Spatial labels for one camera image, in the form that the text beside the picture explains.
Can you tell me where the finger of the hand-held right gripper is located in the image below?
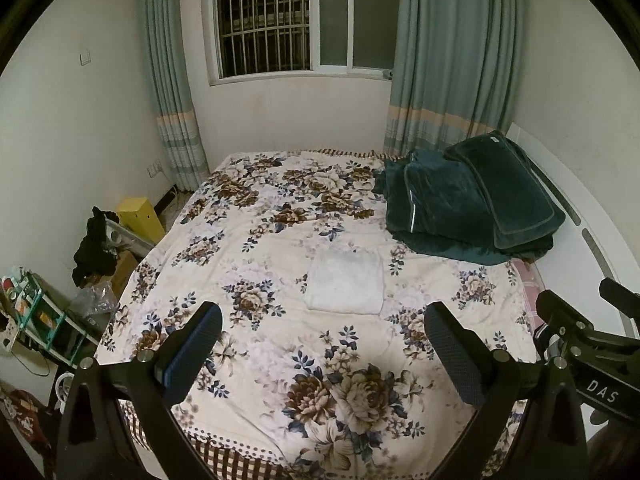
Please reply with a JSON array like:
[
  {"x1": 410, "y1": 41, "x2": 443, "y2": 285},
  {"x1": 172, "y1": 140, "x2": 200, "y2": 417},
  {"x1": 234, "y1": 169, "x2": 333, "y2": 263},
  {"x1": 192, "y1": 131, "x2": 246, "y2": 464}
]
[
  {"x1": 598, "y1": 277, "x2": 640, "y2": 322},
  {"x1": 534, "y1": 289, "x2": 599, "y2": 357}
]

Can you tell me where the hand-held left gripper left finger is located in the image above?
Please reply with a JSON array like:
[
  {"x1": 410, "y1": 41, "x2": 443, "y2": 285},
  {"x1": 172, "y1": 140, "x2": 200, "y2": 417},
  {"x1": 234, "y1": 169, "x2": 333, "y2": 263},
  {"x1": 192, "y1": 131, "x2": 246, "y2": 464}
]
[{"x1": 56, "y1": 301, "x2": 223, "y2": 480}]

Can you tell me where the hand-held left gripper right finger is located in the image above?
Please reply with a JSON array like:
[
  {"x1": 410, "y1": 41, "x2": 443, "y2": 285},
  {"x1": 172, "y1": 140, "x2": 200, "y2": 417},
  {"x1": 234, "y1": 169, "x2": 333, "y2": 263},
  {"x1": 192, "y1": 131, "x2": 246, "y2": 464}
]
[{"x1": 424, "y1": 301, "x2": 592, "y2": 480}]

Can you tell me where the white knit sweater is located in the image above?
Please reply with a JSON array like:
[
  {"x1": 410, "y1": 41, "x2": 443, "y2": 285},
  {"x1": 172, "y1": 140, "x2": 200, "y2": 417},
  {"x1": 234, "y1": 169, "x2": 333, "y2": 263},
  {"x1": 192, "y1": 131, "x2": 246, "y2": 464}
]
[{"x1": 304, "y1": 251, "x2": 385, "y2": 315}]

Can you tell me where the person's right forearm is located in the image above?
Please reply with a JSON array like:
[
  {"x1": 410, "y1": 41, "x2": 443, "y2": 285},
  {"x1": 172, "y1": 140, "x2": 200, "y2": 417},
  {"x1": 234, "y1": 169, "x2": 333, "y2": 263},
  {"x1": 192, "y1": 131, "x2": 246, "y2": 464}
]
[{"x1": 589, "y1": 409, "x2": 640, "y2": 480}]

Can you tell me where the pink mattress cover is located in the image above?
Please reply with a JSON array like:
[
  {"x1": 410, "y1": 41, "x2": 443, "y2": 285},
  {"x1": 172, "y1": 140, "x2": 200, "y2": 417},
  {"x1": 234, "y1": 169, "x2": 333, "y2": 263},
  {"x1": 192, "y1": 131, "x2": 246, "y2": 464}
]
[{"x1": 509, "y1": 257, "x2": 552, "y2": 342}]

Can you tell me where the white headboard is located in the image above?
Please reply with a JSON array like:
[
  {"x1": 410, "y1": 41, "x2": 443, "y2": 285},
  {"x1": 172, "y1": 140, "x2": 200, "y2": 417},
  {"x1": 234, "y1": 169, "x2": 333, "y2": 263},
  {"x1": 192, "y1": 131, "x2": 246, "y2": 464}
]
[{"x1": 504, "y1": 122, "x2": 640, "y2": 333}]

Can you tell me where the clear plastic bag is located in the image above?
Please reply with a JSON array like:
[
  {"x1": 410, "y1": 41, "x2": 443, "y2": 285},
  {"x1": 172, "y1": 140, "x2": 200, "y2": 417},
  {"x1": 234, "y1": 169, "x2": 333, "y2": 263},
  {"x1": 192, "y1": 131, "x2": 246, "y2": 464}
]
[{"x1": 66, "y1": 279, "x2": 119, "y2": 319}]

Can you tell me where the cardboard box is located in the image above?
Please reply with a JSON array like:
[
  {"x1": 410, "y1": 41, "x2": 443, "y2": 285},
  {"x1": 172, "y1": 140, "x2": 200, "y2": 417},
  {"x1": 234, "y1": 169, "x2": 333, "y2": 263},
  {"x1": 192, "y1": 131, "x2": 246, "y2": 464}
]
[{"x1": 102, "y1": 249, "x2": 139, "y2": 297}]

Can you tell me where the white round appliance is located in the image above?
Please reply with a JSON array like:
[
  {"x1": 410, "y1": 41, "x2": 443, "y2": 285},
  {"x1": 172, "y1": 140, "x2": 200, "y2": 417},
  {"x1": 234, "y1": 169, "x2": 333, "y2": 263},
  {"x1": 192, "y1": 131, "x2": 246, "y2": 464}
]
[{"x1": 54, "y1": 372, "x2": 77, "y2": 407}]

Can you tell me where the floral bed sheet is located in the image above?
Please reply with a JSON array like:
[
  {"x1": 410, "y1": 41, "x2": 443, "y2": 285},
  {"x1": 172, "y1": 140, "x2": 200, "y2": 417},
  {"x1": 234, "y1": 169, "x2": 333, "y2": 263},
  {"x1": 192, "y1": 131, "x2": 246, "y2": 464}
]
[{"x1": 93, "y1": 148, "x2": 547, "y2": 480}]

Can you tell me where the white rack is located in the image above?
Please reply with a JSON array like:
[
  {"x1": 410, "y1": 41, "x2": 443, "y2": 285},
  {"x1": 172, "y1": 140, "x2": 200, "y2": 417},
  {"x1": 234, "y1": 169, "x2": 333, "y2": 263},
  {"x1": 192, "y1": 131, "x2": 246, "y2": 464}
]
[{"x1": 104, "y1": 219, "x2": 156, "y2": 257}]

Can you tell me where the green shelf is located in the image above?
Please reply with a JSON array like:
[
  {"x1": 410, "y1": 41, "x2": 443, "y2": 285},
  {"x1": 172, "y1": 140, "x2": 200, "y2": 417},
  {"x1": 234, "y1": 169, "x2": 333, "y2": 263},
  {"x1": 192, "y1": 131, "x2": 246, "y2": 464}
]
[{"x1": 0, "y1": 270, "x2": 102, "y2": 367}]

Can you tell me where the black cloth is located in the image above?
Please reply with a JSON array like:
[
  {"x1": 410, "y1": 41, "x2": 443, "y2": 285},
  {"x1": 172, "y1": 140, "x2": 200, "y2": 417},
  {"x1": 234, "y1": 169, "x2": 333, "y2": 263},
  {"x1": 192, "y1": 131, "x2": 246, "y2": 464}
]
[{"x1": 72, "y1": 205, "x2": 121, "y2": 289}]

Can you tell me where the dark green pillow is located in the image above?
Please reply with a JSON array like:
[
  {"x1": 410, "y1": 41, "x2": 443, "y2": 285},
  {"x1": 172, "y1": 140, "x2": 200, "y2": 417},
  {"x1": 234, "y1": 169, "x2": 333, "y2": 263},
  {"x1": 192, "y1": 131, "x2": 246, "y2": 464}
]
[{"x1": 443, "y1": 130, "x2": 567, "y2": 251}]

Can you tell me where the yellow box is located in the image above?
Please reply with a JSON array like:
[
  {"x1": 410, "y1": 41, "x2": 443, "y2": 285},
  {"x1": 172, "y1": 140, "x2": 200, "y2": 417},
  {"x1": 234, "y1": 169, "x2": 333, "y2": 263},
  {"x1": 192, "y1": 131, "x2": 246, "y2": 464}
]
[{"x1": 116, "y1": 196, "x2": 166, "y2": 242}]

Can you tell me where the red printed bag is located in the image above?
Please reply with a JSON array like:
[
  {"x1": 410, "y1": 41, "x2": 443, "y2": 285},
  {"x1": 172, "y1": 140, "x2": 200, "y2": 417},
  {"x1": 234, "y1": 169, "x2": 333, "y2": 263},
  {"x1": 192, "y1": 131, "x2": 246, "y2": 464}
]
[{"x1": 0, "y1": 386, "x2": 54, "y2": 457}]

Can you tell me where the dark green blanket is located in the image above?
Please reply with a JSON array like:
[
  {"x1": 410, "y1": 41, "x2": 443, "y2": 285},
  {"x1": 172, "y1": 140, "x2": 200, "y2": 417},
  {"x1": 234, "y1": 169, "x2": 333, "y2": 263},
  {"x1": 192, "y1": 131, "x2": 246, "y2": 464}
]
[{"x1": 372, "y1": 148, "x2": 557, "y2": 265}]

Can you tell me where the blue-grey curtain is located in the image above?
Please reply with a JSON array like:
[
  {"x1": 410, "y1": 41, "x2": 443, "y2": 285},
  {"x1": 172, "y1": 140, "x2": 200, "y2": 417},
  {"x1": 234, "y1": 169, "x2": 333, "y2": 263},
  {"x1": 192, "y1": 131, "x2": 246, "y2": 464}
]
[
  {"x1": 137, "y1": 0, "x2": 210, "y2": 194},
  {"x1": 383, "y1": 0, "x2": 527, "y2": 159}
]

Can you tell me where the barred window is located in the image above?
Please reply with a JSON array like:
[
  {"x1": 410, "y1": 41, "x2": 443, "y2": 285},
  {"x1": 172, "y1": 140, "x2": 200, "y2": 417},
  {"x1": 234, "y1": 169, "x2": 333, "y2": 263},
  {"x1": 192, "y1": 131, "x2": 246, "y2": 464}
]
[{"x1": 209, "y1": 0, "x2": 402, "y2": 86}]

